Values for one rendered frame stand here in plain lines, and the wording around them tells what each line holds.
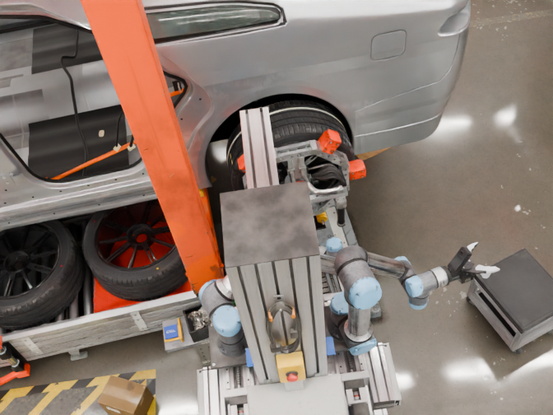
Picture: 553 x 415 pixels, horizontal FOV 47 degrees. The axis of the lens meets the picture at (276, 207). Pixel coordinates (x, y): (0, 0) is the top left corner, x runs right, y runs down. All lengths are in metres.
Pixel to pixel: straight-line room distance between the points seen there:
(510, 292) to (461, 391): 0.59
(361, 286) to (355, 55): 1.22
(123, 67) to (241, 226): 0.76
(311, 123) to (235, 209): 1.47
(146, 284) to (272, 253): 1.98
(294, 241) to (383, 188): 2.72
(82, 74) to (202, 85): 1.26
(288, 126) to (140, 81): 1.07
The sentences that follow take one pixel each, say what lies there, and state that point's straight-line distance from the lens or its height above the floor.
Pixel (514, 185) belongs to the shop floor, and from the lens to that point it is 4.50.
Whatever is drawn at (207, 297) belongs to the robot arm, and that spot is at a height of 1.03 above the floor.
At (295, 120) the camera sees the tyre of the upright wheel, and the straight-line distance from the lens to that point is 3.14.
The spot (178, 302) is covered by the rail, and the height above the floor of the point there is 0.37.
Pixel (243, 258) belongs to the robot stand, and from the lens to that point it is 1.65.
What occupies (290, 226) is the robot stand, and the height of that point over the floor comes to 2.03.
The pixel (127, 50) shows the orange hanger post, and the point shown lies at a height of 2.12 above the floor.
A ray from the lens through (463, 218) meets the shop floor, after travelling 4.26.
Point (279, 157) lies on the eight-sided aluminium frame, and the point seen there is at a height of 1.11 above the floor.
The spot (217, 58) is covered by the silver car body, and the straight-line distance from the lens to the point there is 2.88.
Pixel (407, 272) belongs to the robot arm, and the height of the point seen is 1.16.
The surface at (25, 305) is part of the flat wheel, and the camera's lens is 3.70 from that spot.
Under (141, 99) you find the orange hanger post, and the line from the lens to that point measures 2.29.
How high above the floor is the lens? 3.41
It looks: 53 degrees down
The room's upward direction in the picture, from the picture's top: 8 degrees counter-clockwise
